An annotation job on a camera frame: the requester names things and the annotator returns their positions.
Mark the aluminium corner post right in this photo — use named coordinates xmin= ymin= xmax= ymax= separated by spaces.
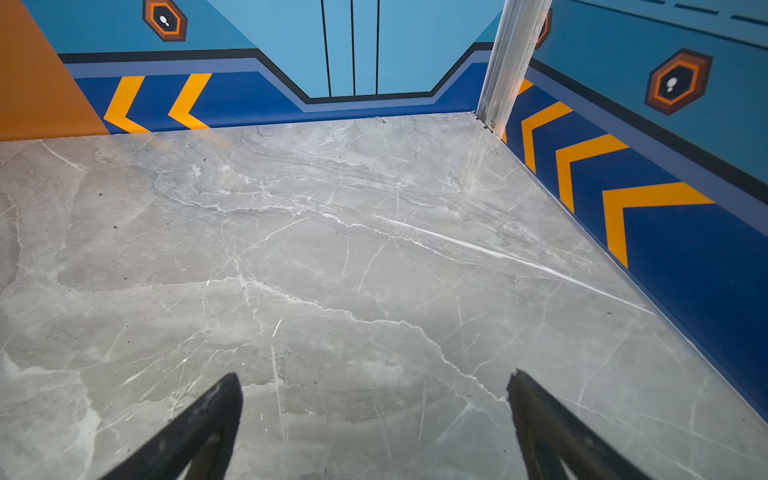
xmin=476 ymin=0 xmax=552 ymax=139

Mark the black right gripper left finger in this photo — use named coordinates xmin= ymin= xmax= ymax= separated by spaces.
xmin=104 ymin=372 xmax=243 ymax=479

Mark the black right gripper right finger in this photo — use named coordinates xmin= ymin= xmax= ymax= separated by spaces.
xmin=507 ymin=370 xmax=648 ymax=479

